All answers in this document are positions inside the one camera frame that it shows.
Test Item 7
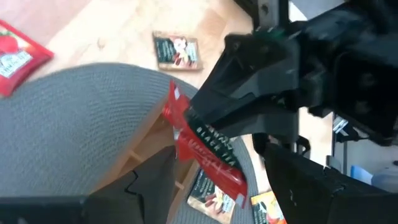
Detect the orange mango tea packet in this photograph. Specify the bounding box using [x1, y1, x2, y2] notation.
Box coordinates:
[250, 190, 287, 224]

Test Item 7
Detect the black rig frame post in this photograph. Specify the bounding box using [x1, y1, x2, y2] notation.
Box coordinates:
[233, 0, 290, 32]

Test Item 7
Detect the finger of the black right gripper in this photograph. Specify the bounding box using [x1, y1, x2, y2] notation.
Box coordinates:
[190, 32, 301, 125]
[214, 105, 299, 144]

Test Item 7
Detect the light blue plastic object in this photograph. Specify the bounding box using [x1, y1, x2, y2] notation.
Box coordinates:
[350, 164, 374, 185]

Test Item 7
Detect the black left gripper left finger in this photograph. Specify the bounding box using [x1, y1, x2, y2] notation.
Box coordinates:
[84, 145, 178, 224]

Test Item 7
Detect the wooden three-compartment tea box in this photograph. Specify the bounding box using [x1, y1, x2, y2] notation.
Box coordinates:
[91, 93, 200, 224]

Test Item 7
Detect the brown vanilla tea packet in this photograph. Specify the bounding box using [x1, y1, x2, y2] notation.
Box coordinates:
[151, 30, 204, 72]
[185, 169, 238, 224]

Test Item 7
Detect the red strawberry tea packet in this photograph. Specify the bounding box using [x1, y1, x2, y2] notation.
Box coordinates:
[0, 19, 55, 98]
[161, 80, 249, 208]

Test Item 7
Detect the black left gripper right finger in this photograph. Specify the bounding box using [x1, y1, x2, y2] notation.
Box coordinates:
[262, 142, 398, 224]

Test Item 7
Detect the grey round woven placemat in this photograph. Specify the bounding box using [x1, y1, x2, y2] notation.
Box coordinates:
[0, 62, 261, 224]

